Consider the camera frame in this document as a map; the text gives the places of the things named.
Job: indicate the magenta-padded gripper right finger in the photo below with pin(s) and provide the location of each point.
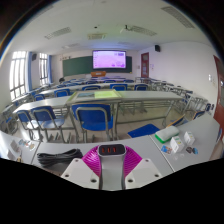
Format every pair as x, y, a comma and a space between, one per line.
145, 171

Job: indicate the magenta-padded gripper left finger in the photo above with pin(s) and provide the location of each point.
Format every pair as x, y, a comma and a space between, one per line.
78, 171

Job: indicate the white charger block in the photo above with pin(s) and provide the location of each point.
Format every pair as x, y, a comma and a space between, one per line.
112, 170

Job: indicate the small blue card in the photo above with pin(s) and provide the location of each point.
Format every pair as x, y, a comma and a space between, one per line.
166, 149

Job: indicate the small white carton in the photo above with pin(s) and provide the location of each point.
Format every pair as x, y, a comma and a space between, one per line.
176, 144
189, 138

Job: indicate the green and white box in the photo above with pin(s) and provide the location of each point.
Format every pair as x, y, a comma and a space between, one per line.
168, 132

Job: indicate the blue classroom chairs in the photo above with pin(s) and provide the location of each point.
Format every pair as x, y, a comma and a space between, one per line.
93, 118

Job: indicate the colourful sticker cards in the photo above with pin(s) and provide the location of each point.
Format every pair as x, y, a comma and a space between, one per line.
28, 144

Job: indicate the small white box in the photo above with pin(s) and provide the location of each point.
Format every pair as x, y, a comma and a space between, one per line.
15, 145
11, 154

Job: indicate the grey classroom desks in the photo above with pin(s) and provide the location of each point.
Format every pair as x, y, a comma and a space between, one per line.
43, 103

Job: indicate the red-brown wooden door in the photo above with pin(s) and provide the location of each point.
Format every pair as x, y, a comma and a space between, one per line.
220, 106

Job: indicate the orange lectern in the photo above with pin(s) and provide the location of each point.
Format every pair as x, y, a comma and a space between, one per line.
98, 74

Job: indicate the green chalkboard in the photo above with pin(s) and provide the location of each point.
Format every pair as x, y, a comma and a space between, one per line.
76, 65

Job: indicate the brown door with window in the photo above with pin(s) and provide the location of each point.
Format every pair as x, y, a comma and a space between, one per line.
144, 65

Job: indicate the white-framed window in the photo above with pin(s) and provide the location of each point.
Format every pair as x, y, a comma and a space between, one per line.
43, 68
17, 75

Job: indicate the projection screen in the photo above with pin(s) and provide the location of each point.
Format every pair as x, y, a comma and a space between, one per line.
109, 59

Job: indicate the ceiling light panels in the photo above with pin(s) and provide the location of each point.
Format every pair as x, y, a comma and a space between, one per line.
58, 32

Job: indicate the white ceiling projector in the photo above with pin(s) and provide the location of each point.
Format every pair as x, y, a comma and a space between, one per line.
125, 29

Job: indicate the white wall switch panel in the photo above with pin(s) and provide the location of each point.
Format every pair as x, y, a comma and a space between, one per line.
210, 77

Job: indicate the black wall speaker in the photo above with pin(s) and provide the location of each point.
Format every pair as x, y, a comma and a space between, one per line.
34, 57
157, 48

